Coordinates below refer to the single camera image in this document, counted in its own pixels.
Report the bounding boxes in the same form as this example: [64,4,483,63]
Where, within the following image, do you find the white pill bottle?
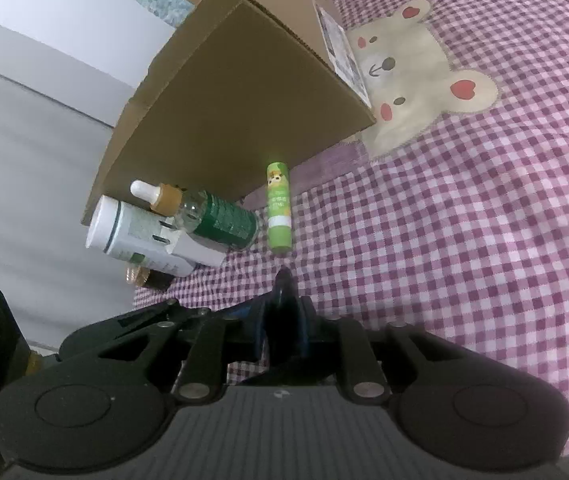
[85,196,200,277]

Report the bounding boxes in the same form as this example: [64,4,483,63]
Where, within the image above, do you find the large cardboard box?
[80,0,377,226]

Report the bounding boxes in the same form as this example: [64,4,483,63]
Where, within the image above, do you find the gold lid jar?
[124,266,175,291]

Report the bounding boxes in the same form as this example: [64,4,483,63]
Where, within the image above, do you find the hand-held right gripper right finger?
[297,296,445,403]

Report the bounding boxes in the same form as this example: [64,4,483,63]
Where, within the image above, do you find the purple checkered bear blanket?
[132,0,569,461]

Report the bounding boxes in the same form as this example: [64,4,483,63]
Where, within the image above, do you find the white charger plug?
[152,220,228,268]

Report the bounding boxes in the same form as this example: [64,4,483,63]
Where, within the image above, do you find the green dropper bottle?
[130,180,259,251]

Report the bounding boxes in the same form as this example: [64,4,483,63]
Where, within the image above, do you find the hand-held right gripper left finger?
[59,299,270,403]

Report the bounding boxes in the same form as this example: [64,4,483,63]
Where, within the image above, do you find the green glue stick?
[265,161,292,253]

